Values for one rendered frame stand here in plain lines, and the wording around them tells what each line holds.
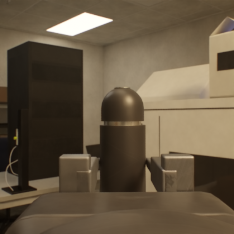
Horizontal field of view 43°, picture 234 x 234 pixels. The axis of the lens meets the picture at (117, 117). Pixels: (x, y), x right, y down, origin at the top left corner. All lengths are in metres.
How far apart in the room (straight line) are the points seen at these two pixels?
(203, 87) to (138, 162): 0.92
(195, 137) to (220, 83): 0.17
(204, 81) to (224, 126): 0.28
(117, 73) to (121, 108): 5.64
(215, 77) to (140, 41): 4.59
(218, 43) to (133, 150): 0.75
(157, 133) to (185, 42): 3.85
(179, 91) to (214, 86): 0.26
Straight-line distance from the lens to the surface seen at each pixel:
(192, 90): 1.08
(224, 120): 0.86
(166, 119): 0.98
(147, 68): 5.23
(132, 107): 0.16
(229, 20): 0.92
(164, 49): 5.03
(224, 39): 0.89
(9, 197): 2.01
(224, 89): 0.86
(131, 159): 0.16
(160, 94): 1.17
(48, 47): 2.45
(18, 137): 2.03
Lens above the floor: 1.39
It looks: level
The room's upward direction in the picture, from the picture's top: straight up
